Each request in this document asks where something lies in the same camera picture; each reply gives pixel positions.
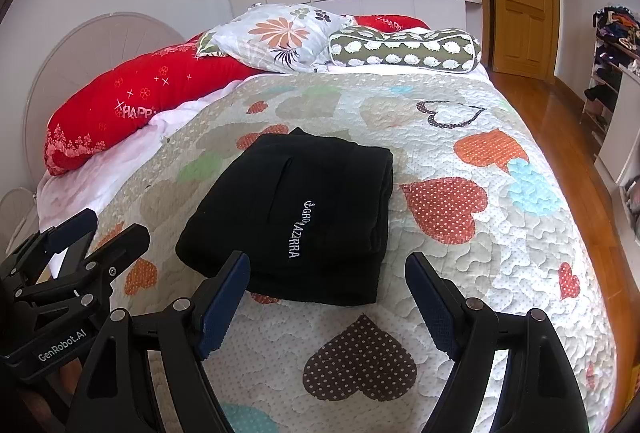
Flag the round white headboard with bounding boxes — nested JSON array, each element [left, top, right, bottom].
[[25, 12, 186, 186]]

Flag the white floral pillow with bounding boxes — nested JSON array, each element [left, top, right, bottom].
[[195, 3, 357, 75]]

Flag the small red pillow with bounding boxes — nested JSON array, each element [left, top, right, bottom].
[[352, 14, 431, 34]]

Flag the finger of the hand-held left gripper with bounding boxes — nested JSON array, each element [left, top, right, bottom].
[[0, 208, 99, 286], [12, 223, 152, 314]]

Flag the heart print quilt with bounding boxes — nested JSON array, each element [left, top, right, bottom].
[[92, 70, 618, 433]]

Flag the white bed sheet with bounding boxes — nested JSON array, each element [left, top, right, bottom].
[[37, 80, 241, 234]]

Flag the black pants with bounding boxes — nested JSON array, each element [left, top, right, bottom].
[[175, 127, 395, 306]]

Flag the rack with clothes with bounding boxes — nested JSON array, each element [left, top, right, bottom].
[[580, 6, 640, 149]]

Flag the long red pillow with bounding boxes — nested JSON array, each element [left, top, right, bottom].
[[44, 33, 266, 176]]

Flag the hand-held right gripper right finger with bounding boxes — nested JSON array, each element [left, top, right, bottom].
[[404, 252, 588, 433]]

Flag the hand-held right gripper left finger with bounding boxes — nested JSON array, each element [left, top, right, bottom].
[[65, 250, 251, 433]]

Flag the white cabinet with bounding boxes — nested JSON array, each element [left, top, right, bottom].
[[595, 63, 640, 186]]

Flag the green patterned bolster pillow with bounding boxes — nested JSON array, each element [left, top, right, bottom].
[[328, 26, 484, 71]]

